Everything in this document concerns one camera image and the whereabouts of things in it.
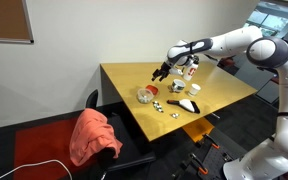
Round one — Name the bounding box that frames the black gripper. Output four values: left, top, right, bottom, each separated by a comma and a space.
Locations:
151, 61, 175, 83

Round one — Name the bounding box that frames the red plastic lid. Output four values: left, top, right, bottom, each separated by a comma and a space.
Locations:
145, 84, 159, 97

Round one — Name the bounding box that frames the white soup mug green band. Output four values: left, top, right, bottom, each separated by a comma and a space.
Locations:
170, 78, 187, 94

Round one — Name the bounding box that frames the white bottle with red logo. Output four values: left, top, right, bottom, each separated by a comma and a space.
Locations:
182, 56, 201, 82

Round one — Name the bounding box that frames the white paper cup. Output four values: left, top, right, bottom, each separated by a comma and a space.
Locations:
187, 83, 202, 98

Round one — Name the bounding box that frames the white brush with black bristles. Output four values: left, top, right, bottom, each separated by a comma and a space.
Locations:
166, 98, 201, 115

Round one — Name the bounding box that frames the black chair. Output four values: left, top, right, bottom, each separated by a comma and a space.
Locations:
85, 89, 157, 180

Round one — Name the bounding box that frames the black orange bar clamp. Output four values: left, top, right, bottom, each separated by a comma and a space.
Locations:
188, 152, 209, 176
202, 133, 221, 150

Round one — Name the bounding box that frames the salmon pink cloth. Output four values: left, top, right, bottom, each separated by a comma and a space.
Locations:
69, 107, 124, 167

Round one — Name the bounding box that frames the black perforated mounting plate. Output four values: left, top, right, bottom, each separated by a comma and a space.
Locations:
178, 128, 249, 180

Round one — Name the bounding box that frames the brown cork board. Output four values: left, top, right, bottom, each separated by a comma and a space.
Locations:
0, 0, 35, 45

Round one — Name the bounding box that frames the white cable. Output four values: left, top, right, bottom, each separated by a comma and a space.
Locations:
0, 159, 73, 180

